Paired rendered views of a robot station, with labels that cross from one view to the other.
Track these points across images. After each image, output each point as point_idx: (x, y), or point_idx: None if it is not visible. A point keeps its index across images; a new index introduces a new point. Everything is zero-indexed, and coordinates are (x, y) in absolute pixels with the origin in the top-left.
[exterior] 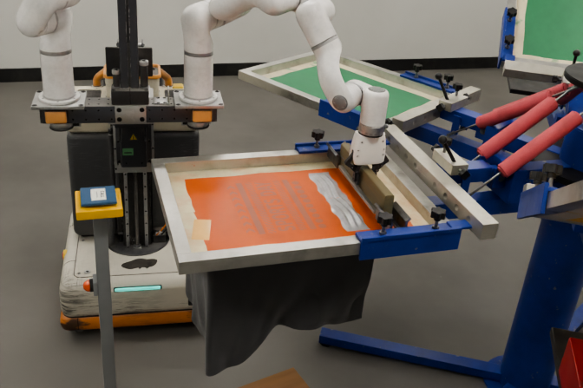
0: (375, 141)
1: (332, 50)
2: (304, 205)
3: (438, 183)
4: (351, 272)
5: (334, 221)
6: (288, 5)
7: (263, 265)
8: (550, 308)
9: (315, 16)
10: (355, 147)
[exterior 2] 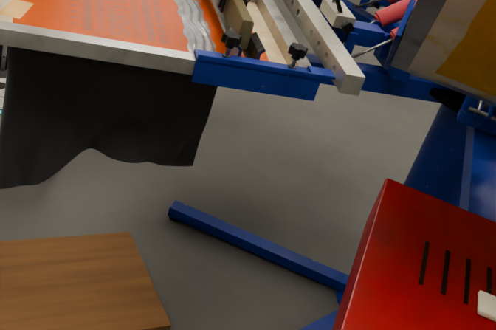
0: None
1: None
2: (153, 19)
3: (314, 30)
4: (186, 102)
5: (180, 41)
6: None
7: (71, 55)
8: None
9: None
10: None
